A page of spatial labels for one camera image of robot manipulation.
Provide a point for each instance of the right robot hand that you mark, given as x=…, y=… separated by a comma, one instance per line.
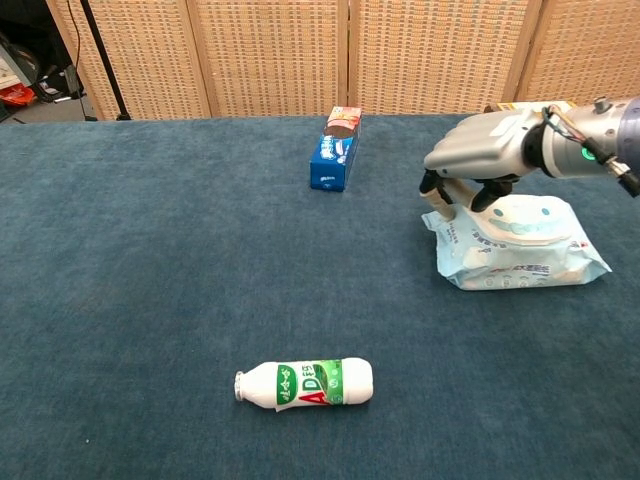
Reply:
x=480, y=147

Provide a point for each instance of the light blue wet wipes pack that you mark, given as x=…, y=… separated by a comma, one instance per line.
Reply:
x=520, y=250

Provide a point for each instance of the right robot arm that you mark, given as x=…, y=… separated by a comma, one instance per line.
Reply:
x=575, y=145

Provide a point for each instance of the orange plastic bag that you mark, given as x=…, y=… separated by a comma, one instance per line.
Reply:
x=17, y=95

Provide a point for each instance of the amber tea bottle yellow cap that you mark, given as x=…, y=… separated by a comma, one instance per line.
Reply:
x=515, y=106

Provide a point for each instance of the blue cookie box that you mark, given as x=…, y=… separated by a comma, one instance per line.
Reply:
x=330, y=160

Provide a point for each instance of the woven rattan folding screen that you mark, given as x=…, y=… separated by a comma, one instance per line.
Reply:
x=270, y=55

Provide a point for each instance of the small white green milk bottle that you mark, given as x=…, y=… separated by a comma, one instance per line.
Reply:
x=310, y=384

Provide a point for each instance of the blue felt table cover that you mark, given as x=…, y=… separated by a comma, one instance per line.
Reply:
x=200, y=275

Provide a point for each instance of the black tripod stand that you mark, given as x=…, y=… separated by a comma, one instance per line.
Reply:
x=102, y=55

